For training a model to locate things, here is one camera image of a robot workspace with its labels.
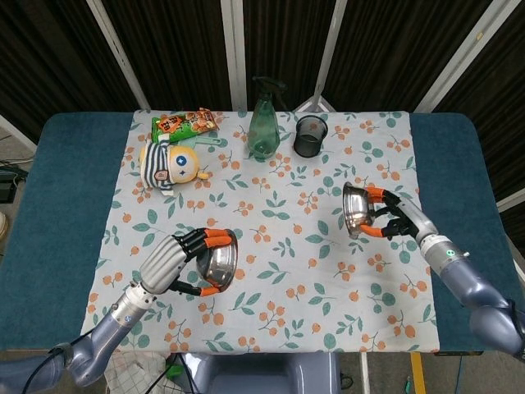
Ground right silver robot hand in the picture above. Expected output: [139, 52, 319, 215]
[359, 186, 439, 247]

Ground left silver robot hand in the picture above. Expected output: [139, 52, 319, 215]
[139, 227, 234, 297]

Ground steel bowl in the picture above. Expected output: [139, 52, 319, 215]
[342, 181, 375, 240]
[195, 229, 240, 293]

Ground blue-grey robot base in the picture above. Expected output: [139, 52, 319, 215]
[170, 351, 344, 394]

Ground floral tablecloth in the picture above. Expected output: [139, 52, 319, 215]
[80, 109, 442, 355]

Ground striped yellow plush toy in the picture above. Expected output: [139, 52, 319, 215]
[138, 141, 210, 196]

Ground teal blue table cover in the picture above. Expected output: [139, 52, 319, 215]
[0, 111, 525, 354]

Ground mint green plastic clip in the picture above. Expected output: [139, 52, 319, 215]
[180, 137, 225, 149]

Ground black mesh pen holder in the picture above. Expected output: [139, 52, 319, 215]
[292, 114, 330, 158]

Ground green orange snack bag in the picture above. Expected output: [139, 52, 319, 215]
[151, 108, 221, 144]

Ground green transparent spray bottle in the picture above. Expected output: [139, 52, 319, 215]
[247, 76, 288, 160]

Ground black box on floor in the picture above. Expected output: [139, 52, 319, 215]
[0, 170, 17, 203]

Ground white screen frame post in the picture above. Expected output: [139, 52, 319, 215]
[0, 114, 38, 149]
[413, 0, 508, 114]
[495, 192, 525, 213]
[85, 0, 152, 111]
[293, 0, 348, 112]
[220, 0, 248, 112]

